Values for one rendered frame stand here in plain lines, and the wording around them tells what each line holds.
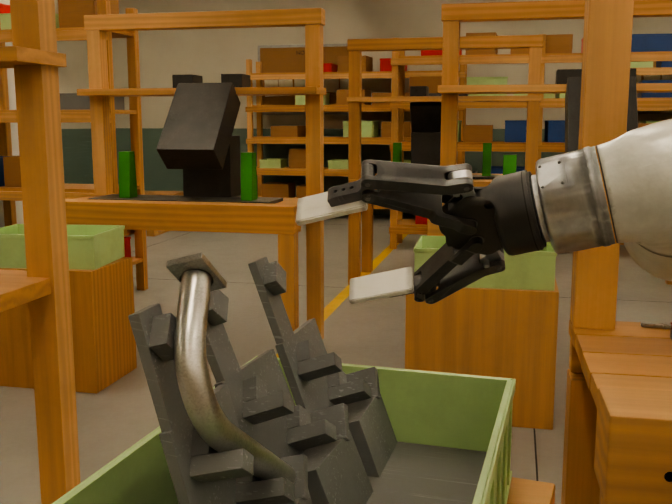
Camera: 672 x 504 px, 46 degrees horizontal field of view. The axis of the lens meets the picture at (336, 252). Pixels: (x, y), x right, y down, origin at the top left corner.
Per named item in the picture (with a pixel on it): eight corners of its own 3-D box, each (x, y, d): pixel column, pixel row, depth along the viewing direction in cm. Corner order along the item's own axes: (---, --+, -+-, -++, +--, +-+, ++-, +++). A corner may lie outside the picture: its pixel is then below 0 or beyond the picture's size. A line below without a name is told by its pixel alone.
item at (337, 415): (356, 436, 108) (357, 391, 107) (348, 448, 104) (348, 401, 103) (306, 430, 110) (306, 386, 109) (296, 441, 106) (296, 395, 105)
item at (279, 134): (461, 223, 1072) (465, 52, 1036) (247, 217, 1137) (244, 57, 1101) (463, 218, 1124) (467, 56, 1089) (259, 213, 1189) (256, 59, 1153)
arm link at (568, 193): (590, 124, 71) (523, 140, 73) (606, 200, 65) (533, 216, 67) (604, 189, 78) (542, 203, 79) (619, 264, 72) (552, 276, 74)
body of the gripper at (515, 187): (545, 206, 79) (453, 226, 82) (527, 148, 73) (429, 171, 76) (554, 267, 74) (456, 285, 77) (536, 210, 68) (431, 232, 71)
